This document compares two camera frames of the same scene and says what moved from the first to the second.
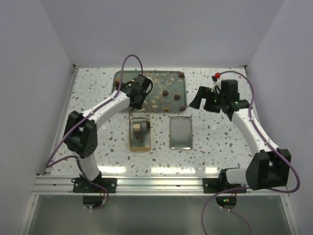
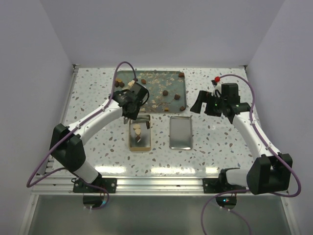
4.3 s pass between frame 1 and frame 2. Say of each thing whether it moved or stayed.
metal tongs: moved
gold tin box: stayed
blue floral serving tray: stayed
